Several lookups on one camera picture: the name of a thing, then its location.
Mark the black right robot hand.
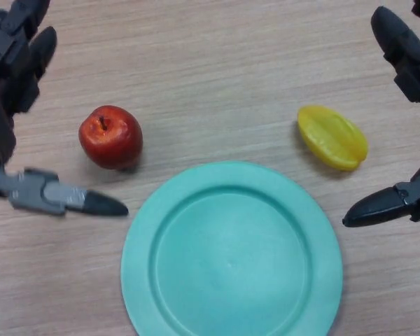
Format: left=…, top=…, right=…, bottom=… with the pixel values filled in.
left=342, top=0, right=420, bottom=229

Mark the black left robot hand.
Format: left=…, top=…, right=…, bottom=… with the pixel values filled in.
left=0, top=0, right=130, bottom=218

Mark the red apple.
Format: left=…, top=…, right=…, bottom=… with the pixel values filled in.
left=78, top=104, right=144, bottom=171

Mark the green round plate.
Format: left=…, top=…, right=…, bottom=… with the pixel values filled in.
left=120, top=160, right=344, bottom=336

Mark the yellow starfruit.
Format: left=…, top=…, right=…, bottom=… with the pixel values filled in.
left=297, top=104, right=368, bottom=172

